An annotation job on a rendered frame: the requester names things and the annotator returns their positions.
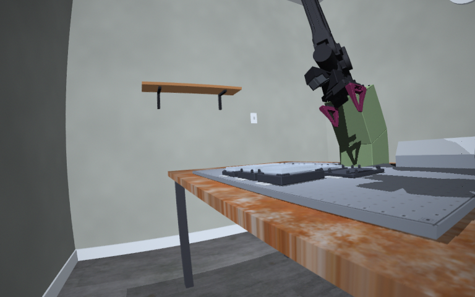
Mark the grey button panel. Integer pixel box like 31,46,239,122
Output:
395,137,475,169

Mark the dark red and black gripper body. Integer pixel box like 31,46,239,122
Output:
322,74,361,108

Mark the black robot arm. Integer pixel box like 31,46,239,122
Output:
301,0,356,94

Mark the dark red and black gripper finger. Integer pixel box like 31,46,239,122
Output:
319,105,338,127
345,83,367,112

